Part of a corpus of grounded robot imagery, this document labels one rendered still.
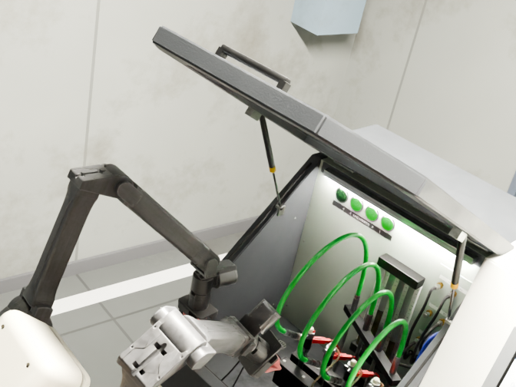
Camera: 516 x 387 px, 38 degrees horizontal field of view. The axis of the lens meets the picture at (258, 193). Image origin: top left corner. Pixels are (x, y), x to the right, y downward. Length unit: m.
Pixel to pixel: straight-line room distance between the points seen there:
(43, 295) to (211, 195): 2.62
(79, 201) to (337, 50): 2.97
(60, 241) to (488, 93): 2.72
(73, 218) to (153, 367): 0.59
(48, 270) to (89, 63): 1.87
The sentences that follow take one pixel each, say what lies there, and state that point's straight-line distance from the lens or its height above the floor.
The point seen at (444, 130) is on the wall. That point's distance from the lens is 4.16.
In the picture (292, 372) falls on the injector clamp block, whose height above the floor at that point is 0.98.
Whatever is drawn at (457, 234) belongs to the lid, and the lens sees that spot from 1.67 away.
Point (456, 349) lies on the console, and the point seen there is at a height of 1.32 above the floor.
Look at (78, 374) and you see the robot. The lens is 1.57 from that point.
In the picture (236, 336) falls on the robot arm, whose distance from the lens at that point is 1.51.
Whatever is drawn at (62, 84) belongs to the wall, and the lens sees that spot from 3.48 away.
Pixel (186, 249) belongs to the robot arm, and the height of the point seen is 1.36.
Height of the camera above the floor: 2.42
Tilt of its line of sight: 28 degrees down
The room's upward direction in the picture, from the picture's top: 12 degrees clockwise
